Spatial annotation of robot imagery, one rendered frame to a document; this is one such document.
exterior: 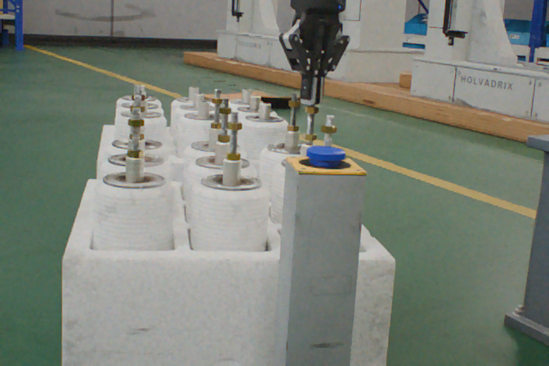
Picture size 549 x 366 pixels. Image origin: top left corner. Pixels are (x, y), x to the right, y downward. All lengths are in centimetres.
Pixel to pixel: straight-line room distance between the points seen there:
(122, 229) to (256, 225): 16
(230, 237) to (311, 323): 18
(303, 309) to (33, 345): 45
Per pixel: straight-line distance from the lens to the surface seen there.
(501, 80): 337
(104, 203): 93
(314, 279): 80
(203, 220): 94
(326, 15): 107
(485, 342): 122
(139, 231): 93
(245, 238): 94
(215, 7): 778
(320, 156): 78
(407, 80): 419
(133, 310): 93
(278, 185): 108
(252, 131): 148
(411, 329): 123
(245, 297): 93
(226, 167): 95
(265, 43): 496
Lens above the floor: 47
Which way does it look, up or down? 11 degrees down
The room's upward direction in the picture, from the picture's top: 3 degrees clockwise
